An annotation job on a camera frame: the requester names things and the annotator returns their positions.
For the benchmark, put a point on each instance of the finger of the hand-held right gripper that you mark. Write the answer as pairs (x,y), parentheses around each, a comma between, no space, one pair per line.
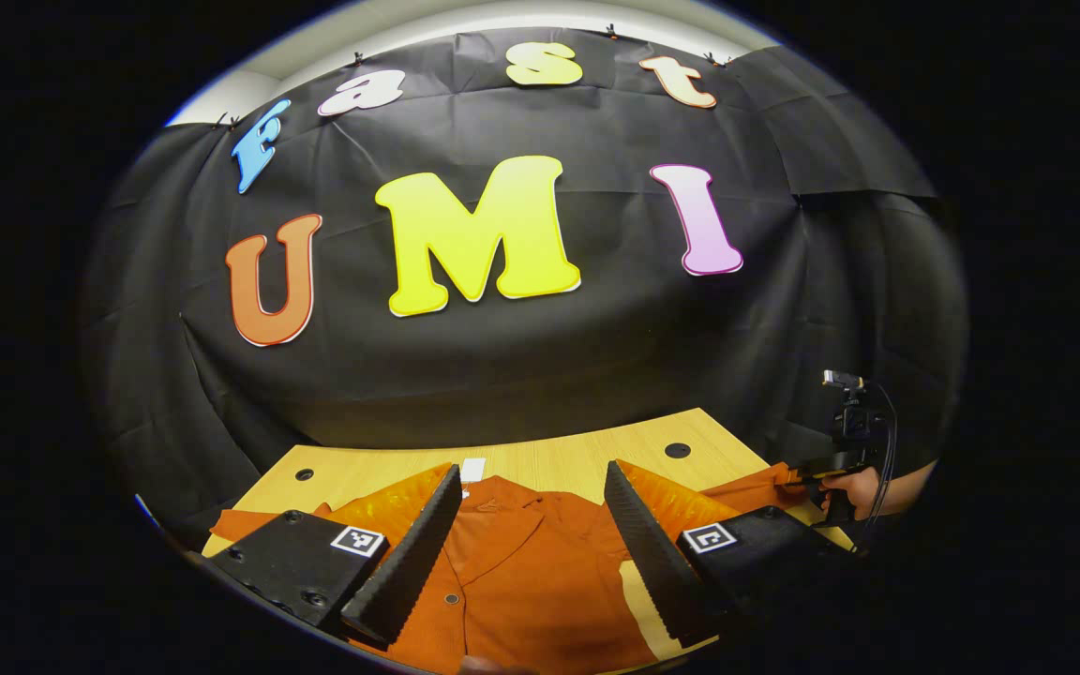
(812,469)

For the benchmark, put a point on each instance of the orange button shirt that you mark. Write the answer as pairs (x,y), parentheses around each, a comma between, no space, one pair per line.
(521,581)

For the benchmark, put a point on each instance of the white paper hang tag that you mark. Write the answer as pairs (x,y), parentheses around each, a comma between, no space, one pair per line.
(473,469)

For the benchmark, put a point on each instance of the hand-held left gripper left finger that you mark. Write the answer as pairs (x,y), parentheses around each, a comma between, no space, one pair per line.
(409,562)

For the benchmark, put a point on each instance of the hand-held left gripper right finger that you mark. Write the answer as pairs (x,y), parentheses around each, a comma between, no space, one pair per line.
(652,562)

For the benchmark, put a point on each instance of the black backdrop cloth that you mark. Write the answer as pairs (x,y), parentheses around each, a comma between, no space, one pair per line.
(540,366)

